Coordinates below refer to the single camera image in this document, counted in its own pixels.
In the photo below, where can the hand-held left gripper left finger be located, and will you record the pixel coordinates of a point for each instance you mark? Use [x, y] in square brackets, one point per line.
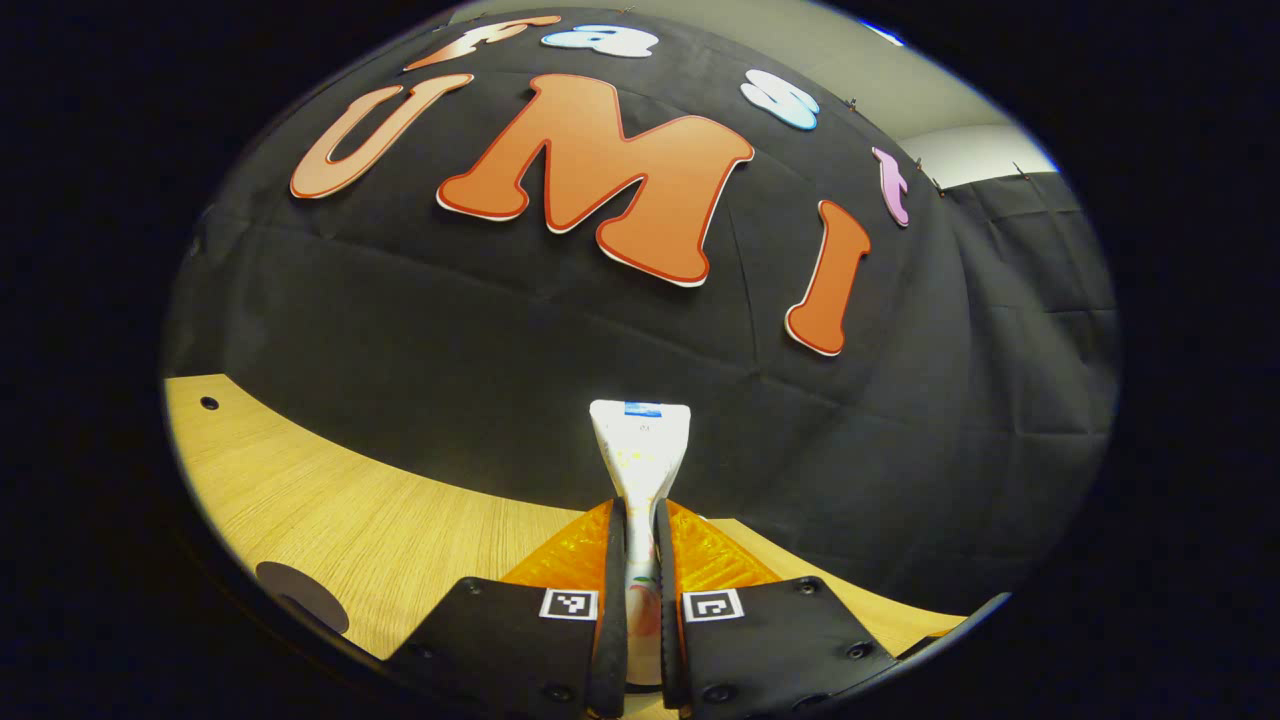
[612, 620]

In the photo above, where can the black backdrop cloth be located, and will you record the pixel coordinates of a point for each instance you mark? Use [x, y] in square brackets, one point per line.
[600, 330]

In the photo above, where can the brown round coaster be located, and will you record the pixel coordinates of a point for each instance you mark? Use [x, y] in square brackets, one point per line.
[300, 592]

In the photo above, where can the wooden desktop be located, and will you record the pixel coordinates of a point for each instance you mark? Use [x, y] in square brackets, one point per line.
[350, 510]

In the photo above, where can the white toothpaste tube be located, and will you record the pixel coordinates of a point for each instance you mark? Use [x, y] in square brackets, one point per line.
[640, 450]

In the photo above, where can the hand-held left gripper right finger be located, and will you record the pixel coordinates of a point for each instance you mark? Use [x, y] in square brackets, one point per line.
[668, 620]

